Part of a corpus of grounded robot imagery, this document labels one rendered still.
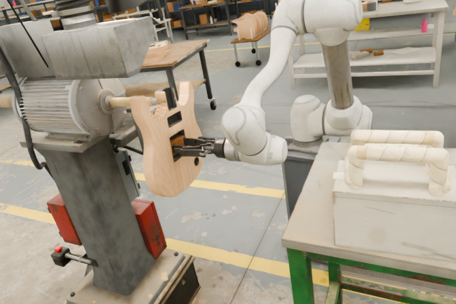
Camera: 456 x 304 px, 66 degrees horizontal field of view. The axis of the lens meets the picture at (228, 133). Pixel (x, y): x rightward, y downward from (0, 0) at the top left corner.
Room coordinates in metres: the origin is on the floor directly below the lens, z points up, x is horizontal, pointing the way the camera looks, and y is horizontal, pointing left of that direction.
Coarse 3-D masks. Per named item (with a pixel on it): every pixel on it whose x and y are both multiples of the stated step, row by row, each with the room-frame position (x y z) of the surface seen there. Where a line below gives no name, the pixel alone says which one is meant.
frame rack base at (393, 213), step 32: (352, 192) 0.67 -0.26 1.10; (384, 192) 0.65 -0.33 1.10; (416, 192) 0.63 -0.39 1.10; (448, 192) 0.61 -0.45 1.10; (352, 224) 0.67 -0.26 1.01; (384, 224) 0.63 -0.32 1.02; (416, 224) 0.61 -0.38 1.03; (448, 224) 0.58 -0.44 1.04; (416, 256) 0.60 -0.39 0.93; (448, 256) 0.57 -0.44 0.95
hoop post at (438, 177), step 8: (440, 160) 0.60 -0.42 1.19; (448, 160) 0.60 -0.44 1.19; (432, 168) 0.61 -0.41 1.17; (440, 168) 0.60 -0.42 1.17; (432, 176) 0.61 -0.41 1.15; (440, 176) 0.60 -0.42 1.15; (432, 184) 0.61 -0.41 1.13; (440, 184) 0.60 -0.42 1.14; (432, 192) 0.60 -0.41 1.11; (440, 192) 0.60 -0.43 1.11
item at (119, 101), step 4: (112, 100) 1.24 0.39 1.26; (116, 100) 1.23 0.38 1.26; (120, 100) 1.22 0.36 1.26; (124, 100) 1.21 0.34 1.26; (128, 100) 1.20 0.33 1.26; (148, 100) 1.16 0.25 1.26; (112, 104) 1.24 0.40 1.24; (116, 104) 1.23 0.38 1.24; (120, 104) 1.22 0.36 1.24; (124, 104) 1.21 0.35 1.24; (128, 104) 1.20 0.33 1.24
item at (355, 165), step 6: (348, 156) 0.69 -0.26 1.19; (354, 156) 0.67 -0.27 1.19; (348, 162) 0.69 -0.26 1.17; (354, 162) 0.67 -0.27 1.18; (360, 162) 0.67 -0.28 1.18; (348, 168) 0.69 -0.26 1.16; (354, 168) 0.67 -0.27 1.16; (360, 168) 0.67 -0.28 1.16; (348, 174) 0.69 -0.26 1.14; (354, 174) 0.67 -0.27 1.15; (360, 174) 0.67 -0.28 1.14; (354, 180) 0.67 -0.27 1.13; (360, 180) 0.67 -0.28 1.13; (348, 186) 0.69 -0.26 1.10; (354, 186) 0.67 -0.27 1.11; (360, 186) 0.67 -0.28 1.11
